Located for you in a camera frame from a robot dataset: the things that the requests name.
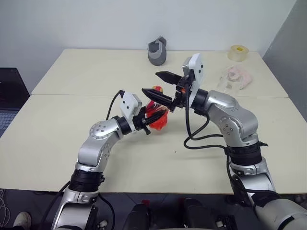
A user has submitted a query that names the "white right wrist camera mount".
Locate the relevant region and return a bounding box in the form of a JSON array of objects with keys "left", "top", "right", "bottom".
[{"left": 181, "top": 53, "right": 206, "bottom": 107}]

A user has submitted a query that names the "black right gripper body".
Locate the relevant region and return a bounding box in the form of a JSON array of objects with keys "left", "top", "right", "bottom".
[{"left": 170, "top": 74, "right": 193, "bottom": 114}]

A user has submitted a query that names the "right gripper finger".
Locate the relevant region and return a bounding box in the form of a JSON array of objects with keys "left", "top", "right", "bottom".
[
  {"left": 155, "top": 70, "right": 181, "bottom": 86},
  {"left": 141, "top": 88, "right": 174, "bottom": 107}
]

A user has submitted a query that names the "white shoe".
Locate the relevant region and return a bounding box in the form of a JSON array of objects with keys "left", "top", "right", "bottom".
[{"left": 13, "top": 211, "right": 32, "bottom": 228}]

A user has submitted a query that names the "clear bag with pink contents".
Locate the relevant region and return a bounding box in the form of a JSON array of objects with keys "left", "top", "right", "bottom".
[{"left": 217, "top": 64, "right": 254, "bottom": 91}]

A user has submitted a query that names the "thin white cable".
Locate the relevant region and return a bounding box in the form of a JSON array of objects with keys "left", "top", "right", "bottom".
[{"left": 0, "top": 188, "right": 8, "bottom": 218}]

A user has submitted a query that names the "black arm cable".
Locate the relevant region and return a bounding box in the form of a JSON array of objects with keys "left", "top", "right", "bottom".
[
  {"left": 183, "top": 92, "right": 243, "bottom": 192},
  {"left": 42, "top": 90, "right": 125, "bottom": 230}
]

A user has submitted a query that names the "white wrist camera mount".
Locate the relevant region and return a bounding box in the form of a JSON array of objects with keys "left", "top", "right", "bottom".
[
  {"left": 181, "top": 53, "right": 206, "bottom": 107},
  {"left": 119, "top": 92, "right": 142, "bottom": 133}
]

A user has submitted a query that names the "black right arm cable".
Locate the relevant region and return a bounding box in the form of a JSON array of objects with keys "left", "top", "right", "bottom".
[{"left": 183, "top": 92, "right": 243, "bottom": 192}]

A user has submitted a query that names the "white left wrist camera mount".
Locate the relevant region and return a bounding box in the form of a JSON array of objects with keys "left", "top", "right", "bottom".
[{"left": 119, "top": 92, "right": 142, "bottom": 133}]

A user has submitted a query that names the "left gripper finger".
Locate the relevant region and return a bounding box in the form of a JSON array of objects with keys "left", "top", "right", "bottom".
[
  {"left": 146, "top": 107, "right": 168, "bottom": 115},
  {"left": 143, "top": 112, "right": 165, "bottom": 125}
]

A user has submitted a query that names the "grey moulded holder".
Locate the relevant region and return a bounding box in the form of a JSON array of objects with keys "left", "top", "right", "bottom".
[{"left": 147, "top": 35, "right": 168, "bottom": 66}]

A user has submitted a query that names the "translucent yellowish tape roll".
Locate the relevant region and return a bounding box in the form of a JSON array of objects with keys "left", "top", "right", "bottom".
[{"left": 227, "top": 44, "right": 250, "bottom": 62}]

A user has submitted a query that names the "dark laptop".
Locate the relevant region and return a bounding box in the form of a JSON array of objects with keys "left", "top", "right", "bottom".
[{"left": 0, "top": 67, "right": 31, "bottom": 138}]

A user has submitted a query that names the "clear bottle with red drink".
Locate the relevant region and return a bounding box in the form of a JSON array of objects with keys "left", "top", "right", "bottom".
[{"left": 145, "top": 85, "right": 170, "bottom": 132}]

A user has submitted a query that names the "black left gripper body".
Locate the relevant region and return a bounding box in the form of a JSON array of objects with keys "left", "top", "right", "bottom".
[{"left": 133, "top": 112, "right": 151, "bottom": 136}]

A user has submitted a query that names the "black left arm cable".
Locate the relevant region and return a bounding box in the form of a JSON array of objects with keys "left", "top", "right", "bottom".
[{"left": 42, "top": 90, "right": 125, "bottom": 230}]

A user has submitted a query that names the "dark rounded shape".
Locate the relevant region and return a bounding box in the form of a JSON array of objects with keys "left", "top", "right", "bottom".
[
  {"left": 124, "top": 200, "right": 154, "bottom": 230},
  {"left": 178, "top": 197, "right": 209, "bottom": 230}
]

